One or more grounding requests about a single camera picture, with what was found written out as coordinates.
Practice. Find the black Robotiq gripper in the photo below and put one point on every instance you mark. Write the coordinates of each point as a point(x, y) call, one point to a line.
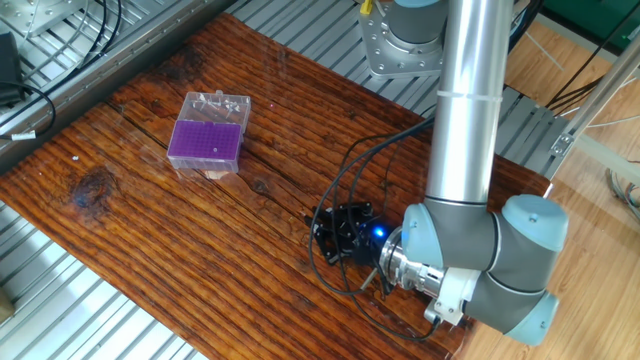
point(370, 245)

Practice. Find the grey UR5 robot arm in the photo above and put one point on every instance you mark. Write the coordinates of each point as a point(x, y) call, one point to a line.
point(470, 125)

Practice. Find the purple pipette tip box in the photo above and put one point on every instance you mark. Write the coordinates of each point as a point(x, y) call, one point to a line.
point(205, 140)

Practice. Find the wood grain table board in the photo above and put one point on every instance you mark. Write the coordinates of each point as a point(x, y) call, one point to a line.
point(200, 260)

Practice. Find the yellow tag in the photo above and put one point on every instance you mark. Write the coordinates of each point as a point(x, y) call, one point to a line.
point(366, 6)

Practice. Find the silver perforated metal plate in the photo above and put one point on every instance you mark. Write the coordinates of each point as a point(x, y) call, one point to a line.
point(45, 12)

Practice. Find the black power adapter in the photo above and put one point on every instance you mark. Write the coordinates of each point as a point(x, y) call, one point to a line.
point(9, 65)

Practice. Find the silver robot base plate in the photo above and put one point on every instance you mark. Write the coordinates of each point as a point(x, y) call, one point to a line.
point(395, 60)

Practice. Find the aluminium edge rail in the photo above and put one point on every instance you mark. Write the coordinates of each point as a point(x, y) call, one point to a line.
point(100, 83)

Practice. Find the aluminium frame post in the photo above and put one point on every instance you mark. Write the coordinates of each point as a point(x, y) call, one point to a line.
point(600, 92)

